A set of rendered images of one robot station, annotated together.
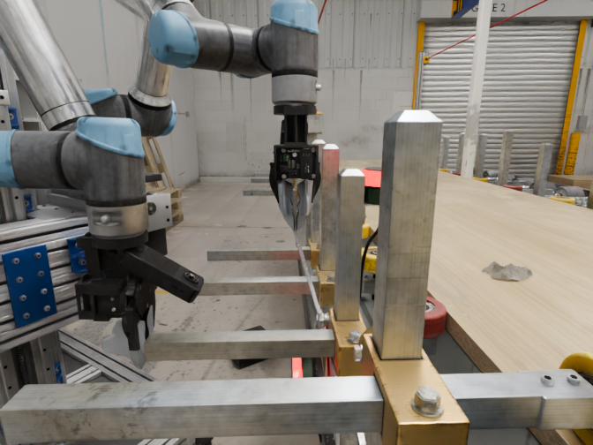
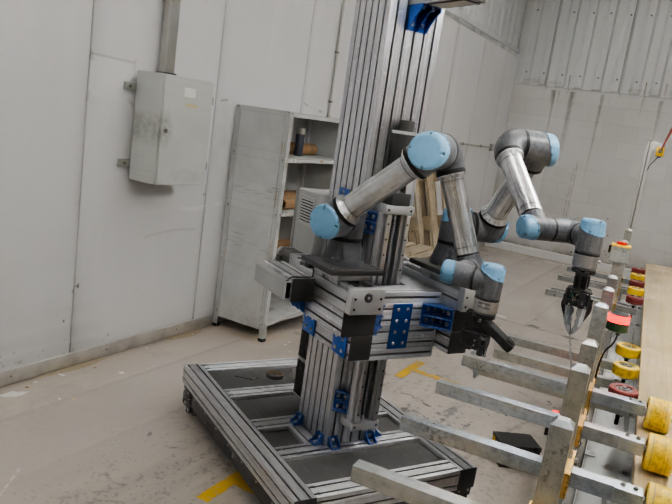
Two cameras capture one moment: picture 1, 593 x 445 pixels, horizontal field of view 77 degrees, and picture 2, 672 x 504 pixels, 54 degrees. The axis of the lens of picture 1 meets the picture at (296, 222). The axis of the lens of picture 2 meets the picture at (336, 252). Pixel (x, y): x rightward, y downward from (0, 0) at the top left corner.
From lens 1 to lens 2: 1.56 m
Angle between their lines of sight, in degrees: 26
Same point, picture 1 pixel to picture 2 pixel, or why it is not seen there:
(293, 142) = (577, 288)
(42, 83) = (462, 236)
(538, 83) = not seen: outside the picture
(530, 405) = (620, 401)
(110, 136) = (495, 274)
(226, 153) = not seen: hidden behind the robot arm
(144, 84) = (493, 211)
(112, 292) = (475, 337)
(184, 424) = (511, 374)
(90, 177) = (482, 288)
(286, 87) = (579, 261)
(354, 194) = not seen: hidden behind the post
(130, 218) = (492, 308)
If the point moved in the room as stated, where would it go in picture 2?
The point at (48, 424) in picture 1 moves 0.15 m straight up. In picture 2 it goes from (474, 362) to (484, 310)
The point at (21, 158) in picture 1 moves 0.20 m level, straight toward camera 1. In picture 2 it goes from (458, 274) to (481, 292)
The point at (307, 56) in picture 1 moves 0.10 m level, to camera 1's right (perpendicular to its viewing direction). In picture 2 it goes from (594, 248) to (630, 255)
